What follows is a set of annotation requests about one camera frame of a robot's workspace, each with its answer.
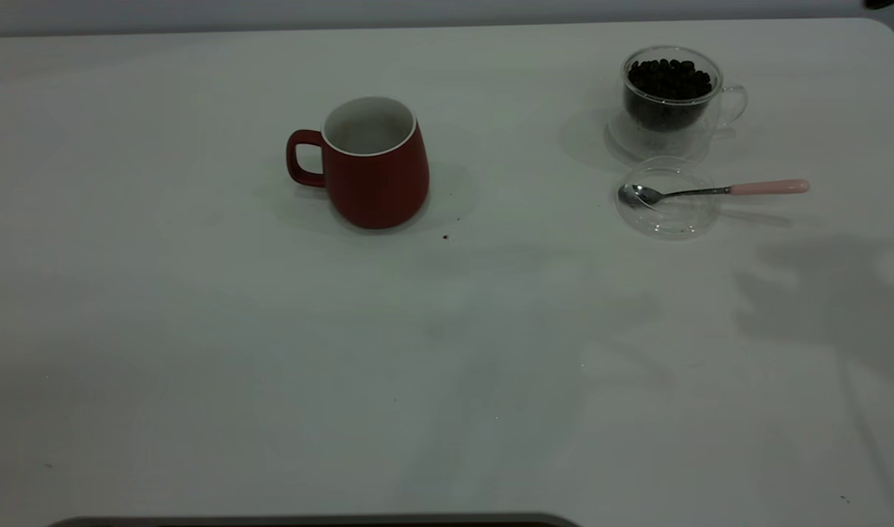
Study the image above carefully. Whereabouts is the red ceramic mug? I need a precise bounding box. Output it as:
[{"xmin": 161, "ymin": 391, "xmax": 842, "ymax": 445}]
[{"xmin": 286, "ymin": 96, "xmax": 431, "ymax": 231}]

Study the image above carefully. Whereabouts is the steel spoon with pink handle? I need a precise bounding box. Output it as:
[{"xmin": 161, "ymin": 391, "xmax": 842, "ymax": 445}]
[{"xmin": 618, "ymin": 179, "xmax": 811, "ymax": 211}]

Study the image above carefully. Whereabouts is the clear round glass lid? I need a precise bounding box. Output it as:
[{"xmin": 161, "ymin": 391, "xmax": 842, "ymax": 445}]
[{"xmin": 614, "ymin": 156, "xmax": 722, "ymax": 240}]

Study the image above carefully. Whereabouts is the heap of dark coffee beans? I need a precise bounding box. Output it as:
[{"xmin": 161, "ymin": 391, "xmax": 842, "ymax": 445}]
[{"xmin": 625, "ymin": 59, "xmax": 713, "ymax": 132}]

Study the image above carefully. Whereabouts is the clear glass cup with handle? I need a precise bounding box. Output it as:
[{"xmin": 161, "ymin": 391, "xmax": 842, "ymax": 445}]
[{"xmin": 606, "ymin": 45, "xmax": 749, "ymax": 164}]

